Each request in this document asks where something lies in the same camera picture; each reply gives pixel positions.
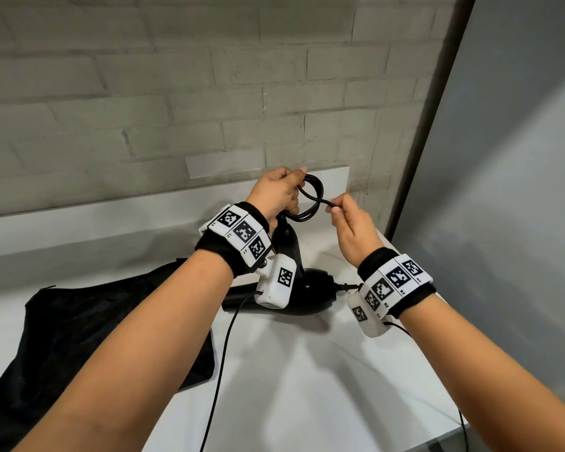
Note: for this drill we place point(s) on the dark corner post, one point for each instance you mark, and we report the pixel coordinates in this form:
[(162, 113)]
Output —
[(433, 103)]

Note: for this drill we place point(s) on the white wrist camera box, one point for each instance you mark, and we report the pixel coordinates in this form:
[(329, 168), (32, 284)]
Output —
[(369, 322), (278, 282)]

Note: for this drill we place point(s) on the person's left forearm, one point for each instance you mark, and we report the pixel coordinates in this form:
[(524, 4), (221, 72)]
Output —
[(136, 362)]

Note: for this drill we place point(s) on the person's right forearm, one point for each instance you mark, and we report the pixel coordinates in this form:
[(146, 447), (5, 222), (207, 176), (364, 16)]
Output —
[(489, 367)]

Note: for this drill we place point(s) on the person's left hand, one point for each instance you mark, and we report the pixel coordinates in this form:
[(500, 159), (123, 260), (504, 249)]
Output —
[(273, 195)]

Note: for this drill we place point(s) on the person's right hand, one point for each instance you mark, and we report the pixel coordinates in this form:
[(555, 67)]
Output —
[(358, 235)]

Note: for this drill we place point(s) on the black fabric pouch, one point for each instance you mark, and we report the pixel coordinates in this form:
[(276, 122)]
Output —
[(66, 343)]

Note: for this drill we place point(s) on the black hair dryer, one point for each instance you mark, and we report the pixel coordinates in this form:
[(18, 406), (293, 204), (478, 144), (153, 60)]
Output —
[(315, 291)]

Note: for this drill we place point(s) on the black wristband with marker tiles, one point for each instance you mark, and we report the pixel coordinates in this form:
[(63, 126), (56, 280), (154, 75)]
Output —
[(395, 282), (245, 232)]

